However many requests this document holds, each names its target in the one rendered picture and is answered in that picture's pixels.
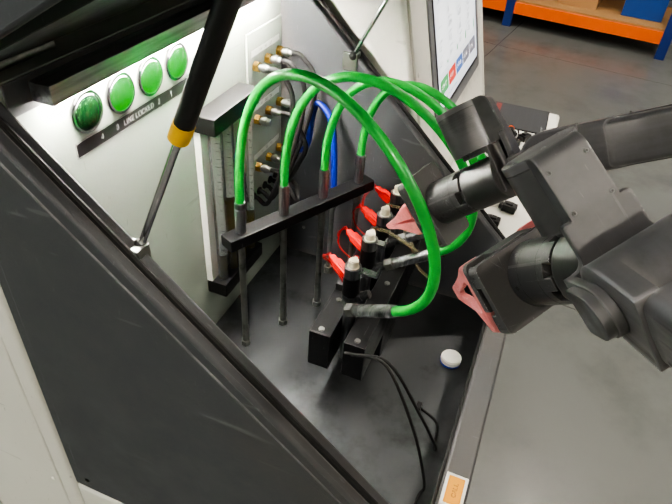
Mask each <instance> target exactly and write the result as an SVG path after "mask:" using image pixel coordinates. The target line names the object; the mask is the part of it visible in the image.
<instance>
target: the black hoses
mask: <svg viewBox="0 0 672 504"><path fill-rule="evenodd" d="M292 56H298V57H299V58H300V59H301V60H302V61H303V62H304V63H305V65H306V66H307V67H308V69H309V70H310V72H312V73H315V74H316V72H315V70H314V68H313V66H312V65H311V63H310V62H309V61H308V59H307V58H306V57H305V56H304V55H303V54H302V53H301V52H299V51H292ZM281 64H287V65H289V66H290V67H291V68H296V69H298V68H297V67H296V66H295V64H294V63H293V62H292V61H290V60H288V59H281ZM283 82H284V83H285V85H286V87H287V89H288V92H289V96H290V113H289V112H287V111H281V113H280V115H281V116H287V117H288V118H289V119H290V118H291V115H292V113H293V111H294V109H295V95H294V91H293V88H292V86H291V83H290V82H289V80H285V81H283ZM300 84H301V87H302V95H303V94H304V93H305V92H306V91H307V87H306V83H305V82H301V81H300ZM316 98H317V94H316V95H315V96H314V97H313V98H312V99H311V103H310V107H309V110H308V114H307V117H306V120H305V123H304V126H303V129H302V125H303V120H304V115H305V110H306V108H305V109H304V111H303V113H302V115H301V117H300V120H299V122H298V125H297V128H296V133H295V137H294V140H293V144H292V148H291V154H290V163H289V179H288V184H289V183H290V182H291V183H292V184H293V185H294V188H295V195H294V193H293V191H292V189H291V187H290V185H289V191H290V193H289V195H290V197H291V199H292V200H293V202H294V203H297V202H299V200H300V192H299V186H298V184H297V182H296V181H295V180H294V179H292V178H293V177H294V175H295V174H296V172H297V170H298V169H299V167H300V165H301V163H302V161H303V160H304V158H305V156H306V154H307V152H308V143H307V139H306V137H305V135H306V132H307V129H308V126H309V123H310V120H311V117H312V114H313V110H314V107H313V104H314V102H315V101H316ZM299 137H300V138H299ZM298 140H299V141H298ZM302 143H303V147H304V148H303V152H302V154H301V156H300V157H299V159H298V161H297V163H296V165H295V167H294V168H293V166H294V164H295V161H296V159H297V156H298V154H299V151H300V149H301V146H302ZM292 169H293V170H292ZM291 171H292V172H291ZM270 172H272V173H273V177H274V178H276V177H277V178H276V179H273V178H272V176H269V178H268V183H271V182H272V183H274V186H273V187H272V186H271V185H270V184H267V181H264V182H263V185H262V187H258V189H257V194H260V193H261V194H263V195H264V197H265V198H266V199H268V200H267V201H266V202H264V201H263V200H262V199H261V197H259V196H257V195H256V193H254V200H255V199H256V200H257V201H258V202H259V203H260V204H261V205H262V206H268V205H269V204H270V203H271V202H272V200H274V199H275V198H276V197H277V195H278V194H279V193H278V191H279V184H280V169H279V170H278V169H275V168H271V169H270ZM290 173H291V174H290ZM262 188H263V189H265V188H268V189H269V191H270V192H271V194H270V196H269V195H268V193H267V192H266V191H264V190H262Z"/></svg>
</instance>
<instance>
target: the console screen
mask: <svg viewBox="0 0 672 504"><path fill-rule="evenodd" d="M426 7H427V21H428V34H429V48H430V62H431V75H432V87H433V88H435V89H437V90H438V91H440V92H441V93H443V94H444V95H446V96H447V97H448V98H449V99H450V100H452V101H453V102H454V103H455V104H456V102H457V100H458V99H459V97H460V95H461V94H462V92H463V90H464V89H465V87H466V85H467V84H468V82H469V80H470V79H471V77H472V75H473V74H474V72H475V70H476V69H477V67H478V65H479V48H478V14H477V0H426Z"/></svg>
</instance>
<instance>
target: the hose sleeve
mask: <svg viewBox="0 0 672 504"><path fill-rule="evenodd" d="M394 306H397V305H390V304H355V305H354V306H353V307H352V314H353V315H354V316H355V317H374V318H397V317H393V316H392V314H391V309H392V307H394Z"/></svg>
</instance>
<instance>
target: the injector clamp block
mask: <svg viewBox="0 0 672 504"><path fill-rule="evenodd" d="M407 254H411V249H410V248H409V247H408V246H406V245H405V244H403V245H400V244H397V245H396V247H395V248H394V250H393V252H392V254H391V256H390V258H395V257H398V256H402V255H407ZM414 268H415V264H411V265H407V266H403V267H399V268H396V269H392V270H388V271H386V270H383V271H382V273H381V274H380V276H379V278H378V280H377V282H376V284H375V286H374V287H373V289H372V291H371V294H372V296H371V298H370V299H367V300H366V302H365V304H390V305H397V306H398V303H399V300H400V298H401V296H402V293H403V291H404V289H405V287H406V285H407V283H408V281H409V279H410V277H411V274H412V272H413V270H414ZM343 302H344V300H343V299H342V291H339V290H336V288H335V290H334V291H333V293H332V294H331V296H330V298H329V299H328V301H327V303H326V304H325V306H324V307H323V309H322V311H321V312H320V314H319V315H318V317H317V319H316V320H315V322H314V324H313V325H312V327H311V328H310V330H309V346H308V362H309V363H312V364H315V365H317V366H320V367H323V368H326V369H327V368H328V367H329V365H330V363H331V361H332V359H333V358H334V356H335V354H336V352H337V350H338V348H339V347H340V339H341V329H342V318H343ZM395 320H396V318H374V317H357V319H356V321H355V317H353V324H352V328H351V330H350V332H349V334H348V335H347V337H346V339H345V341H344V346H343V355H342V365H341V374H343V375H345V376H348V377H351V378H354V379H357V380H359V381H361V380H362V378H363V376H364V374H365V371H366V369H367V367H368V365H369V363H370V361H371V359H367V358H358V357H351V356H350V355H346V354H344V352H352V353H363V354H373V355H377V356H381V354H382V352H383V350H384V348H385V346H386V343H387V341H388V339H389V337H390V335H391V332H392V330H393V328H394V326H395Z"/></svg>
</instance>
